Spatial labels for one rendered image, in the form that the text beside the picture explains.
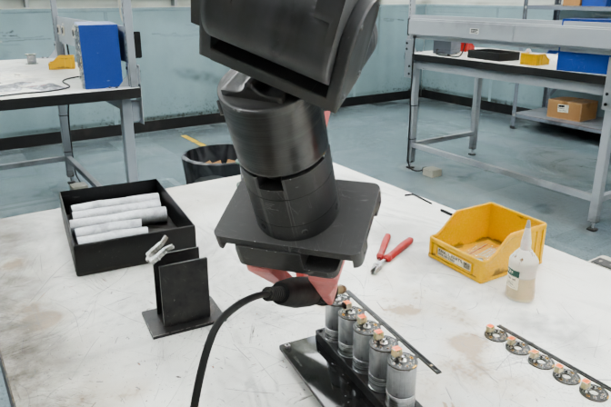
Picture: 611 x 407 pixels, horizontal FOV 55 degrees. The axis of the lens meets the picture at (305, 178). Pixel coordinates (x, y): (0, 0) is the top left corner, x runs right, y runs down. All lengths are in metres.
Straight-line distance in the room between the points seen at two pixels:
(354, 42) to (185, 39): 4.83
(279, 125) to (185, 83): 4.82
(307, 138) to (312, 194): 0.04
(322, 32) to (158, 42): 4.76
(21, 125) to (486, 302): 4.35
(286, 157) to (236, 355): 0.33
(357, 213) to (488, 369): 0.29
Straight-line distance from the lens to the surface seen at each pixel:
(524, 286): 0.74
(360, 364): 0.56
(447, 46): 3.66
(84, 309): 0.74
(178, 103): 5.12
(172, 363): 0.62
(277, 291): 0.37
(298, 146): 0.32
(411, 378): 0.51
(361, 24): 0.27
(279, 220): 0.36
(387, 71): 6.33
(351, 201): 0.39
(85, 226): 0.91
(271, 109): 0.31
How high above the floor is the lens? 1.10
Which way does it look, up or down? 18 degrees down
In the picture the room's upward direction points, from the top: straight up
